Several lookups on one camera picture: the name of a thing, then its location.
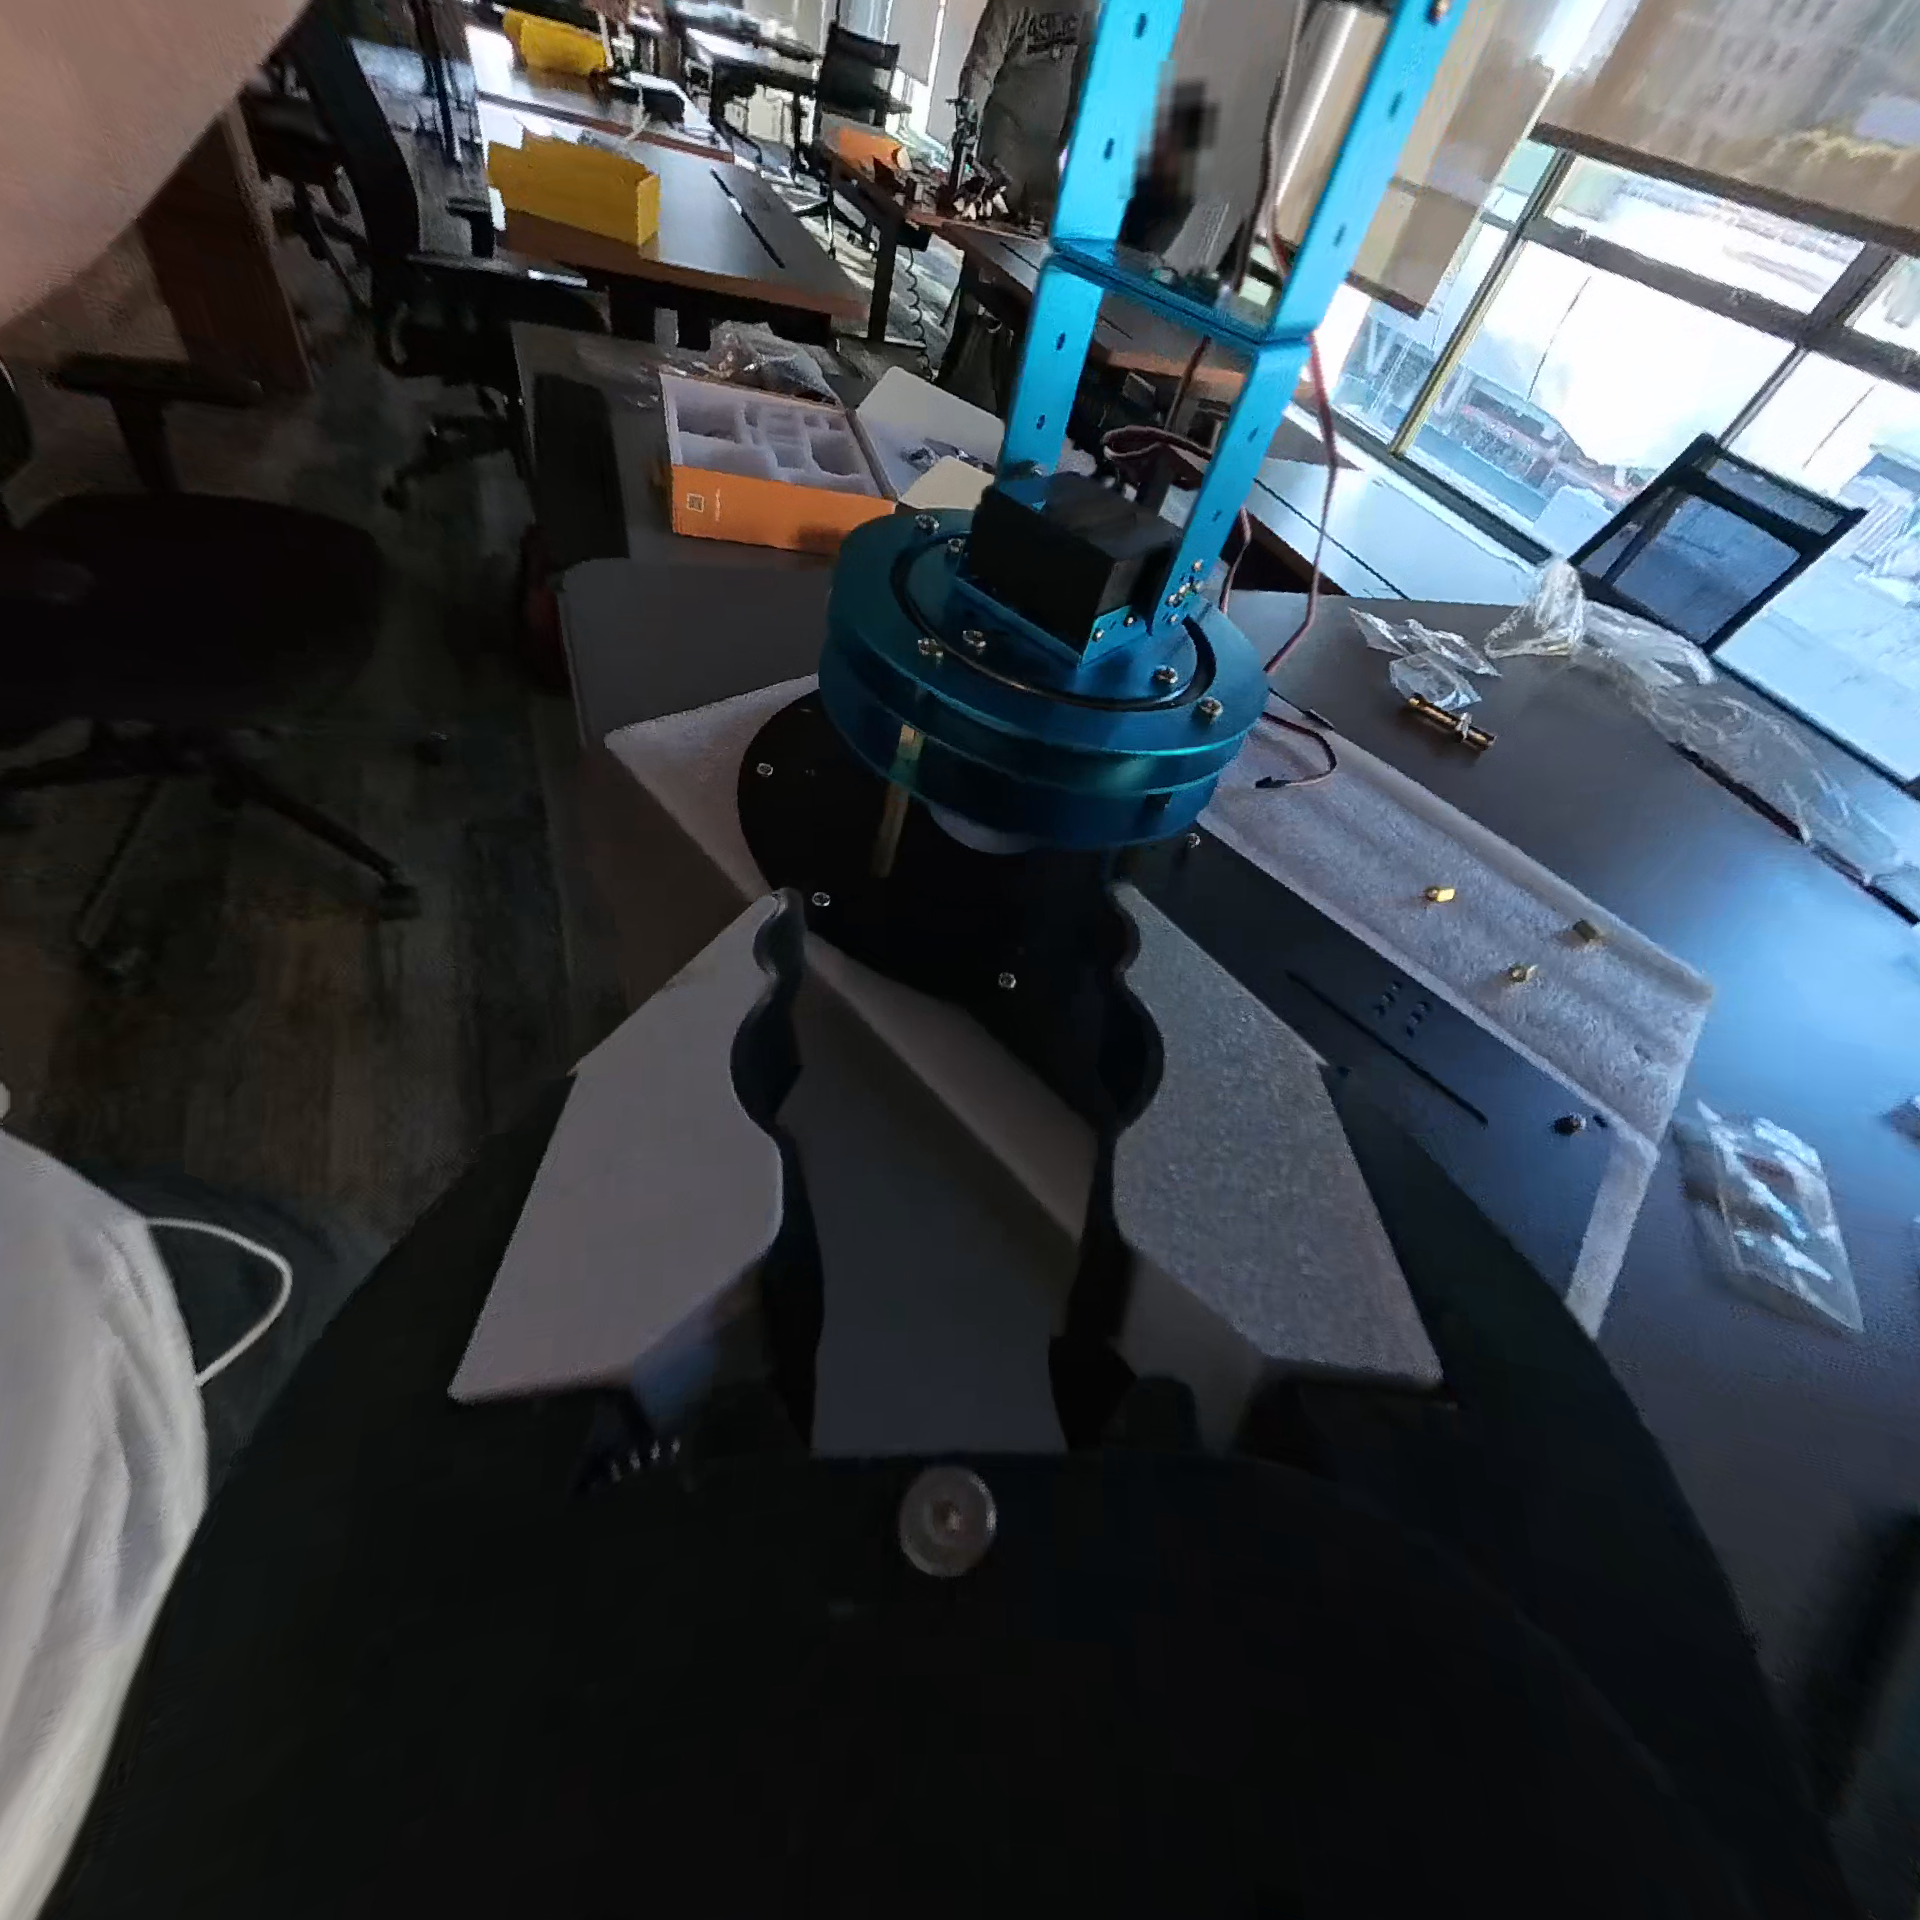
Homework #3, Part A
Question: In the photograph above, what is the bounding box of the small clear plastic bag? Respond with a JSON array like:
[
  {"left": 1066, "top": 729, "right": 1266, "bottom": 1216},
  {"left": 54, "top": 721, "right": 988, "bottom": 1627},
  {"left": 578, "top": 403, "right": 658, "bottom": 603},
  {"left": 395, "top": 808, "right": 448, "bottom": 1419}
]
[{"left": 1347, "top": 603, "right": 1503, "bottom": 702}]

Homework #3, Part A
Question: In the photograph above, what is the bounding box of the grey desk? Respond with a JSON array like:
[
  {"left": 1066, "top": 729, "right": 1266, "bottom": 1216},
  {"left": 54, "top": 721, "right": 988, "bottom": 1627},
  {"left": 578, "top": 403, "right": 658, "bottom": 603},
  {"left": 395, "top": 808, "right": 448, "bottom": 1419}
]
[{"left": 509, "top": 321, "right": 933, "bottom": 784}]

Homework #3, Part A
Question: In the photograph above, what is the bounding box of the orange parts box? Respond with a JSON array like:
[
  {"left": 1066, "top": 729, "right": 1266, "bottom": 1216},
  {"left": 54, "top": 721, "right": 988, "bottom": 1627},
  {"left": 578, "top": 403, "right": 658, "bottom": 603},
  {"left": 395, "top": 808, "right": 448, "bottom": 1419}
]
[{"left": 656, "top": 369, "right": 904, "bottom": 561}]

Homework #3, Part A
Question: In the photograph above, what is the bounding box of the white foam sheet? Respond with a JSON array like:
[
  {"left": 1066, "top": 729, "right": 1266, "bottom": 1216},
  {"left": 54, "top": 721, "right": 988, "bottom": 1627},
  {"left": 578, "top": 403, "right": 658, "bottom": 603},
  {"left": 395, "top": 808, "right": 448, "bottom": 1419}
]
[{"left": 604, "top": 672, "right": 1714, "bottom": 1339}]

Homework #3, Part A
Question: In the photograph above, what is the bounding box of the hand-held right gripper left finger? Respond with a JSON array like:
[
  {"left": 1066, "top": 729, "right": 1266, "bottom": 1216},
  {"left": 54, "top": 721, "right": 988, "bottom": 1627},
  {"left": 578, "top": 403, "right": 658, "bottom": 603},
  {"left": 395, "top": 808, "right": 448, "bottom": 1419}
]
[{"left": 450, "top": 888, "right": 824, "bottom": 1453}]

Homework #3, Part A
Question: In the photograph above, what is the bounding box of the crumpled clear plastic bag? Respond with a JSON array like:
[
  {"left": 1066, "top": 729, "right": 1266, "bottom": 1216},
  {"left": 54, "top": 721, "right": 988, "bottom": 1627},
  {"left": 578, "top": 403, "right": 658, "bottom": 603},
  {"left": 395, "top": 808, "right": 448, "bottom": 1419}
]
[{"left": 1480, "top": 561, "right": 1920, "bottom": 890}]

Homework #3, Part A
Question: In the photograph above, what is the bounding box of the blue toy robot arm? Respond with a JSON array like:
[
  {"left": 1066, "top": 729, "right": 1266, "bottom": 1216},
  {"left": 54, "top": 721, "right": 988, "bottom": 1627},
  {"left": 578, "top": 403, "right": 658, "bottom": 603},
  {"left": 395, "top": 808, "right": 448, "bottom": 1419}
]
[{"left": 731, "top": 0, "right": 1652, "bottom": 1297}]

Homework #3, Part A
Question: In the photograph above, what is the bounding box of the flat clear parts bag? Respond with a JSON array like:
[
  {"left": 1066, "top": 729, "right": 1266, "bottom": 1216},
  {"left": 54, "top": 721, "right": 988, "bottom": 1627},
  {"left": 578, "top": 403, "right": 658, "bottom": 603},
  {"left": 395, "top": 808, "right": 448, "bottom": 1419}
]
[{"left": 1669, "top": 1100, "right": 1866, "bottom": 1336}]

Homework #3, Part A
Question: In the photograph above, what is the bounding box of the black swivel chair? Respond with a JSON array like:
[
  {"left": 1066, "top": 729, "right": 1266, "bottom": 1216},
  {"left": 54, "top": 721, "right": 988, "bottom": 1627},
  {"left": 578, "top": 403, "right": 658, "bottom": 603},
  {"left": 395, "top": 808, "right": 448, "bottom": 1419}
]
[{"left": 0, "top": 356, "right": 429, "bottom": 923}]

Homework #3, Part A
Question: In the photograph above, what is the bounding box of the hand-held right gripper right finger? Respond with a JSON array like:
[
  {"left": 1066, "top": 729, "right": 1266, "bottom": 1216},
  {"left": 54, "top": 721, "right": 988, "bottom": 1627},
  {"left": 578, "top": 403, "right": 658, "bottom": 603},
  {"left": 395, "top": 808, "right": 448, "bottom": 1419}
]
[{"left": 1067, "top": 882, "right": 1443, "bottom": 1453}]

